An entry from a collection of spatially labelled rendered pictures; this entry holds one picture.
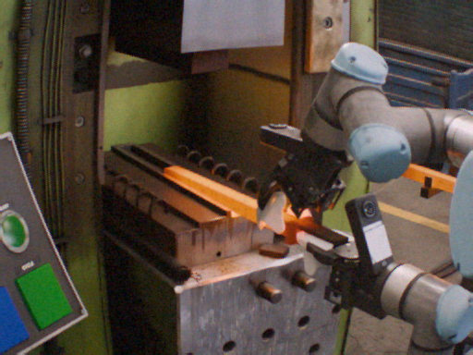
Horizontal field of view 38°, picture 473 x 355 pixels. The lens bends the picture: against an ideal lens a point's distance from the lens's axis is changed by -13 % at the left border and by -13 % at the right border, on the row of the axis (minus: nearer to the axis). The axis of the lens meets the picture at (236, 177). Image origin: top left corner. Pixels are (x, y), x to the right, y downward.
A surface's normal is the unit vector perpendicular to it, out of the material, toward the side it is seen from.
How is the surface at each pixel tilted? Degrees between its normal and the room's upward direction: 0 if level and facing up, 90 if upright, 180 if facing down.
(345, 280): 90
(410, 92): 89
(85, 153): 90
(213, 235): 90
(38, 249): 60
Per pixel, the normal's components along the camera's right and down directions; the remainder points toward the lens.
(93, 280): 0.59, 0.29
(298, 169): 0.32, -0.69
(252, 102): -0.81, 0.16
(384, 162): 0.18, 0.72
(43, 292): 0.78, -0.31
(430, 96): -0.60, 0.22
